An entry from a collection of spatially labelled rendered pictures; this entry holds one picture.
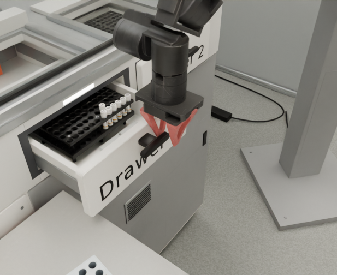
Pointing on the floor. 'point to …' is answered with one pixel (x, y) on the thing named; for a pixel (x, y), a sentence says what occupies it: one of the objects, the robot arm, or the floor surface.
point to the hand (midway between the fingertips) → (168, 137)
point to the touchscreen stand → (311, 133)
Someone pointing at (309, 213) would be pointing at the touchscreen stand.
